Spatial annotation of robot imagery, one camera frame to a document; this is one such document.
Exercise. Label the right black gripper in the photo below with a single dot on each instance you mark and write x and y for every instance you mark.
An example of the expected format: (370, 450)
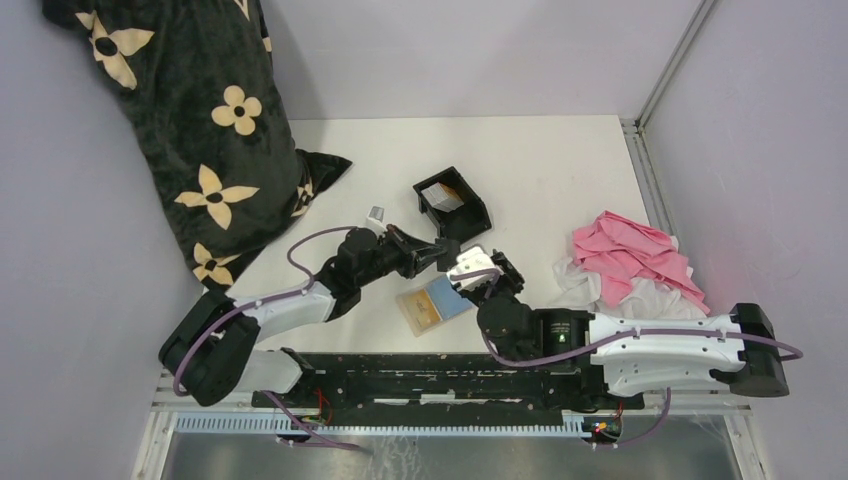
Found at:
(511, 276)

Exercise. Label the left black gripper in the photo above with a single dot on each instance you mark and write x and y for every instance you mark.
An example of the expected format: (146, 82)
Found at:
(414, 253)

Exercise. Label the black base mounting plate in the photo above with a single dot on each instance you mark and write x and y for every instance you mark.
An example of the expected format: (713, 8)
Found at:
(441, 390)

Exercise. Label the black floral blanket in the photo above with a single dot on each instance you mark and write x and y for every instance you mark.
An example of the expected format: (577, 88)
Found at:
(195, 79)

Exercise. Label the stack of credit cards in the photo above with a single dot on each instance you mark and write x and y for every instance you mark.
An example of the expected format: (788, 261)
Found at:
(442, 197)

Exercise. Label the black plastic tray box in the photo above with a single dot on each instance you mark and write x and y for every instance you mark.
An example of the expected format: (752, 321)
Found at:
(456, 210)

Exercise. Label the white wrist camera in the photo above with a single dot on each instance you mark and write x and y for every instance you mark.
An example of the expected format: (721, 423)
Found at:
(375, 220)
(484, 277)

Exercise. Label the pink cloth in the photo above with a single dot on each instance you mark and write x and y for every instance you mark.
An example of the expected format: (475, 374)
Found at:
(621, 251)

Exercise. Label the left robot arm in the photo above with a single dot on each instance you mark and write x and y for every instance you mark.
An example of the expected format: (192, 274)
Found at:
(209, 352)

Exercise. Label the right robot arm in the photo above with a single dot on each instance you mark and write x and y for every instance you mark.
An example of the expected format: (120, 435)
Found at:
(624, 357)

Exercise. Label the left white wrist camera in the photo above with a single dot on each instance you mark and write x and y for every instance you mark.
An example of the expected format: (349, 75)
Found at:
(375, 220)

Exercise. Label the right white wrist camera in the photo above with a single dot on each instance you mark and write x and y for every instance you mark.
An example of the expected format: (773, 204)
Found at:
(484, 277)

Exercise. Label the white cloth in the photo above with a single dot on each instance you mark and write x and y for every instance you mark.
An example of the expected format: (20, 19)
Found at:
(581, 291)

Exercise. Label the aluminium frame rail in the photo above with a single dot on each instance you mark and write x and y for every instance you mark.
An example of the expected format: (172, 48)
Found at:
(635, 130)

